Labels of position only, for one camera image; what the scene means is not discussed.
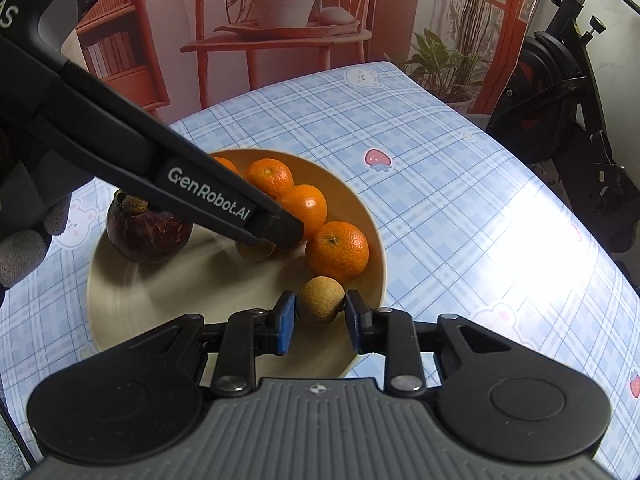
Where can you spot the small mandarin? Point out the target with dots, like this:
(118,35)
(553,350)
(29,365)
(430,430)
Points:
(271,176)
(227,163)

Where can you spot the brown longan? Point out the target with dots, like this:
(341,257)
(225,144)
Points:
(319,301)
(261,251)

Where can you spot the beige round plate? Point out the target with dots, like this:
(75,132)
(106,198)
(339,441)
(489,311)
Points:
(211,278)

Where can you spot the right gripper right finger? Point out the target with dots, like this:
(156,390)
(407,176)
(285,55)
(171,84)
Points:
(395,335)

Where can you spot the blue plaid tablecloth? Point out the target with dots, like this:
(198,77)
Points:
(466,227)

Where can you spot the large mandarin orange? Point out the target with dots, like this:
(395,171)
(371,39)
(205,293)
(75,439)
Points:
(339,250)

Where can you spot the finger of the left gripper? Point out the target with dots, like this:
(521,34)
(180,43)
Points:
(280,232)

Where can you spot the black exercise bike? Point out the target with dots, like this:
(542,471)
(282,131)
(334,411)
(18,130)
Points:
(550,111)

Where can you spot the printed room backdrop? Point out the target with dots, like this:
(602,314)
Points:
(173,57)

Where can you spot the dark purple mangosteen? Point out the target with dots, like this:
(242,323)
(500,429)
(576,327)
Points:
(143,234)

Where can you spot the grey gloved left hand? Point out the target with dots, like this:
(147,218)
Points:
(36,190)

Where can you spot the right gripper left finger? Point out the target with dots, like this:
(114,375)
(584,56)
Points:
(246,335)

